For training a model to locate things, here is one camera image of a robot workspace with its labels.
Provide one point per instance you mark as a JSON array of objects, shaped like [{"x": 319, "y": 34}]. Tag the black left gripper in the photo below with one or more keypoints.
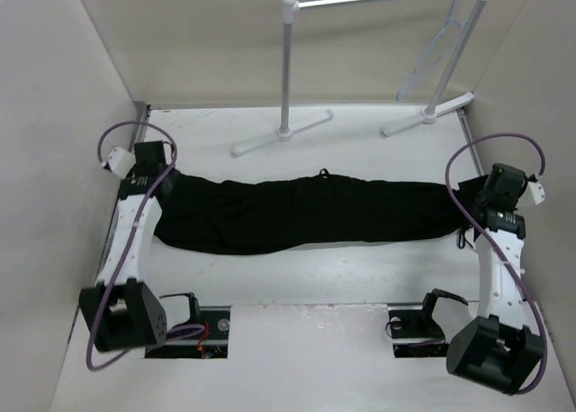
[{"x": 131, "y": 174}]

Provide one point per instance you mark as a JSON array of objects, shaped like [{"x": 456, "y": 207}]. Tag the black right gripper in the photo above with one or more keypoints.
[{"x": 470, "y": 187}]

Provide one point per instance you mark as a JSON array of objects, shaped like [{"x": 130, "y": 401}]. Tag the black trousers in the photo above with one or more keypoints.
[{"x": 233, "y": 218}]

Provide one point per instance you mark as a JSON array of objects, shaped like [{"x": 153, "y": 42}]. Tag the light blue clothes hanger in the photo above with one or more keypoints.
[{"x": 443, "y": 43}]

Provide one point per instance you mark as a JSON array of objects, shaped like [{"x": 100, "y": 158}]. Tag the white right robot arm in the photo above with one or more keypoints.
[{"x": 495, "y": 347}]

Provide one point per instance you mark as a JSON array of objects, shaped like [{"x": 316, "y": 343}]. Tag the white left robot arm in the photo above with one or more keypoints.
[{"x": 121, "y": 310}]

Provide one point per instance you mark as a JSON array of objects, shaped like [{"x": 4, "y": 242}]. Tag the white metal clothes rack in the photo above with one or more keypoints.
[{"x": 360, "y": 51}]

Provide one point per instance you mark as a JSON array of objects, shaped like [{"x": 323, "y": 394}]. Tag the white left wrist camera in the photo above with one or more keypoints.
[{"x": 119, "y": 162}]

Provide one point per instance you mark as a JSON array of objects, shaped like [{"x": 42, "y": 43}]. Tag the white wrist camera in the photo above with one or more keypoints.
[
  {"x": 119, "y": 162},
  {"x": 534, "y": 194}
]

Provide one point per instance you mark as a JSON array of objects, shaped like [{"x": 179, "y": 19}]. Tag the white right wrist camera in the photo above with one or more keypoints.
[{"x": 534, "y": 194}]

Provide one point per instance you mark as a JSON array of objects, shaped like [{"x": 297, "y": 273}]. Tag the left aluminium table rail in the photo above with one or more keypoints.
[{"x": 135, "y": 128}]

